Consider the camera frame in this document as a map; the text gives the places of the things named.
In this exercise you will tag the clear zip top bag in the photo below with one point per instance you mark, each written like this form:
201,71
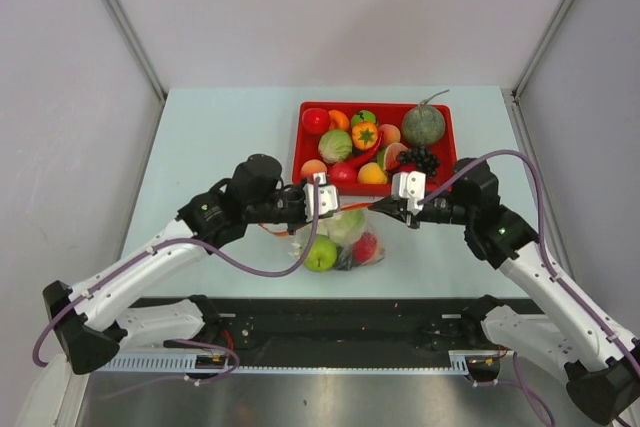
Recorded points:
370,228

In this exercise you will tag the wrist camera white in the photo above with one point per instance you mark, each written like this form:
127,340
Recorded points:
409,187
321,198

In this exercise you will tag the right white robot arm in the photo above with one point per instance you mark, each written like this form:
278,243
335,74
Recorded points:
591,354

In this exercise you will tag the white cauliflower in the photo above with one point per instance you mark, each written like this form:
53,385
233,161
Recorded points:
345,228

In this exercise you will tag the red chili pepper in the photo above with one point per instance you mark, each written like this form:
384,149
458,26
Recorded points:
359,160

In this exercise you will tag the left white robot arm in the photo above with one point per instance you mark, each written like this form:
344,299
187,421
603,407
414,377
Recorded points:
94,319

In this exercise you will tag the red apple top left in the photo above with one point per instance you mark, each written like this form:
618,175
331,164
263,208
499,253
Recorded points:
315,121

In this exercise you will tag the red plastic tray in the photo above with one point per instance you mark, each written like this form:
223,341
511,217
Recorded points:
307,145

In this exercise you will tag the green bell pepper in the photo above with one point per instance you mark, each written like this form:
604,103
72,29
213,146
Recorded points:
363,116

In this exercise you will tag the orange bell pepper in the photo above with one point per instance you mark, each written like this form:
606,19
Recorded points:
364,135

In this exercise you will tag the green melon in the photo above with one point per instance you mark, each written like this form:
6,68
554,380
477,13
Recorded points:
424,125

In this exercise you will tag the orange fruit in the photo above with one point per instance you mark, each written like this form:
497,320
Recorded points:
339,120

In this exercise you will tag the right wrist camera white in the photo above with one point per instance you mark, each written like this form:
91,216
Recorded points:
409,187

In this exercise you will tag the green cabbage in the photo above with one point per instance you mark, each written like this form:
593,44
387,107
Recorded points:
335,146

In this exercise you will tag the black grape bunch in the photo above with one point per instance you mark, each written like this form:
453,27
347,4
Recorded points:
420,159

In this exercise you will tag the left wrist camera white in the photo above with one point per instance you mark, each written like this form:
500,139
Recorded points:
321,198

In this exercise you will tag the green apple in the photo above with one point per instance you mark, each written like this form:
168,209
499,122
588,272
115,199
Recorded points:
322,256

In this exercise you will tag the pink peach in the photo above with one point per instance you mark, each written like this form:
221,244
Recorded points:
389,134

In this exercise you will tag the red apple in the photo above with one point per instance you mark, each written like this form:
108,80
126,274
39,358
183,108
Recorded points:
343,173
315,121

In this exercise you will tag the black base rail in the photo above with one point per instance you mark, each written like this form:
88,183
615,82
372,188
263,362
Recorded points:
350,334

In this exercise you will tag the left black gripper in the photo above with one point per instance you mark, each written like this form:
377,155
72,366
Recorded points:
298,191

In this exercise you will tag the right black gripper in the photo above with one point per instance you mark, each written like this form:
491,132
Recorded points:
397,208

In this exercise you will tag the dark purple fruit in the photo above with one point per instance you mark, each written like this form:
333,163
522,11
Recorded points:
345,259

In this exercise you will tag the watermelon slice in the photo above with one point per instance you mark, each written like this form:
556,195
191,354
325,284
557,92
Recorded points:
392,156

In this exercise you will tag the red apple bottom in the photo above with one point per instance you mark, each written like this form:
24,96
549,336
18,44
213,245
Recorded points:
343,173

